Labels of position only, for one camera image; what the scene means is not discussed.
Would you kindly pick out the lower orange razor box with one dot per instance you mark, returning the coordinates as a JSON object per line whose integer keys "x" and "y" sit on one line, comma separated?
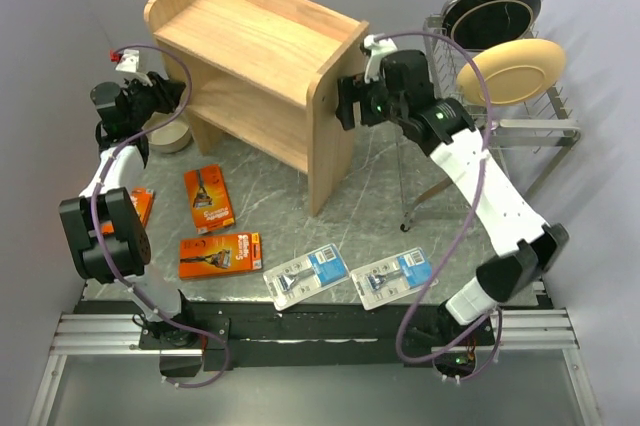
{"x": 220, "y": 255}

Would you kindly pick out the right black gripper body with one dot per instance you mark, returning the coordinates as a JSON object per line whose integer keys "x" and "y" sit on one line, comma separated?
{"x": 374, "y": 104}

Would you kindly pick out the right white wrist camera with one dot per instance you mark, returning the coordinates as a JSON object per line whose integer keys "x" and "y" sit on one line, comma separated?
{"x": 375, "y": 50}

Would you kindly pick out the wooden two-tier shelf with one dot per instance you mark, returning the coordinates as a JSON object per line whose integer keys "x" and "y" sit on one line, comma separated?
{"x": 265, "y": 72}

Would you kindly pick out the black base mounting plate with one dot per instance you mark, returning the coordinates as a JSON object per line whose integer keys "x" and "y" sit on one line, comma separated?
{"x": 255, "y": 334}

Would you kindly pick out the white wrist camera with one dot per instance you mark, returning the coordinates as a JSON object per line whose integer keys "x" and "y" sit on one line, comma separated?
{"x": 375, "y": 50}
{"x": 131, "y": 64}

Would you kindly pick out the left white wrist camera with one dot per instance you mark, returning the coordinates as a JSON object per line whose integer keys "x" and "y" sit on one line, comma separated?
{"x": 131, "y": 64}

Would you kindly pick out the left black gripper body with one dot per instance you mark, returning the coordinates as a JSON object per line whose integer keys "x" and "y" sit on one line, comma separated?
{"x": 149, "y": 99}

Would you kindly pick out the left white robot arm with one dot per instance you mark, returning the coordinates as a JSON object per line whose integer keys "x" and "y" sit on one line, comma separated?
{"x": 106, "y": 238}

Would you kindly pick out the beige ceramic bowl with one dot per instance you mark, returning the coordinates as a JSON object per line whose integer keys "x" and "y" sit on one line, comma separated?
{"x": 168, "y": 139}

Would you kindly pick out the blue razor blister pack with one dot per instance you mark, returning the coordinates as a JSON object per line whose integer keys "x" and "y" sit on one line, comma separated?
{"x": 391, "y": 278}
{"x": 305, "y": 276}

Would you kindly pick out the beige plate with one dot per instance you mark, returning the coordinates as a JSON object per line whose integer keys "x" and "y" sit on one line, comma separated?
{"x": 519, "y": 70}

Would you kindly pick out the upper orange razor box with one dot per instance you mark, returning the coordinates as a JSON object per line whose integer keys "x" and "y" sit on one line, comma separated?
{"x": 208, "y": 199}

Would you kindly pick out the hidden orange razor box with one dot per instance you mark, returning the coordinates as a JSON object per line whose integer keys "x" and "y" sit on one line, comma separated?
{"x": 142, "y": 200}

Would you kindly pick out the aluminium rail frame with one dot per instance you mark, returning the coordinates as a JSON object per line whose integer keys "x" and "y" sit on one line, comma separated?
{"x": 116, "y": 335}

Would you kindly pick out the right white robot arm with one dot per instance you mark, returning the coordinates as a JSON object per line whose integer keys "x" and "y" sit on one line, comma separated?
{"x": 525, "y": 244}

